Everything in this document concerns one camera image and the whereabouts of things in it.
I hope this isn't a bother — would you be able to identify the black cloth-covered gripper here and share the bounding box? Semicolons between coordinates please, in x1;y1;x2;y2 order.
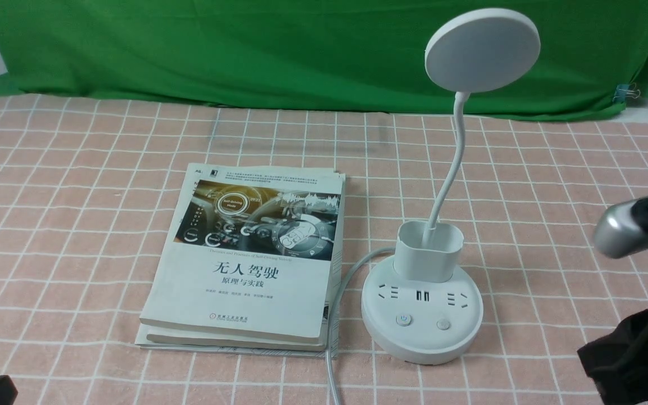
578;309;648;404

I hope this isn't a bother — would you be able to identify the white desk lamp with socket base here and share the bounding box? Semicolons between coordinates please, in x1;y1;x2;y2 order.
361;8;541;366

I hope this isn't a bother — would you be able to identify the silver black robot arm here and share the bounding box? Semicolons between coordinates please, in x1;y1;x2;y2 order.
578;196;648;404

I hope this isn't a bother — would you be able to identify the blue binder clip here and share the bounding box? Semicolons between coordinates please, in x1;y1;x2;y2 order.
612;83;641;104

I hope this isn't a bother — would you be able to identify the bottom white book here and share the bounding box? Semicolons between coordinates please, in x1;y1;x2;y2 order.
134;325;327;359

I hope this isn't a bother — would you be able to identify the white self-driving textbook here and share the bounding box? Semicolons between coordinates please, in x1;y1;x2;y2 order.
139;163;345;352

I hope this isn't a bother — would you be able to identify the green backdrop cloth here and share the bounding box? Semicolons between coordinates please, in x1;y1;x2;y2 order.
0;1;648;121

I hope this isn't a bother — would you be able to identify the pink checkered tablecloth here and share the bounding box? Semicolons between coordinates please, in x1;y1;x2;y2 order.
0;96;648;404

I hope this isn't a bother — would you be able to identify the white lamp power cable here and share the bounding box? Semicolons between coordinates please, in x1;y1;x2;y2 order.
326;246;397;405

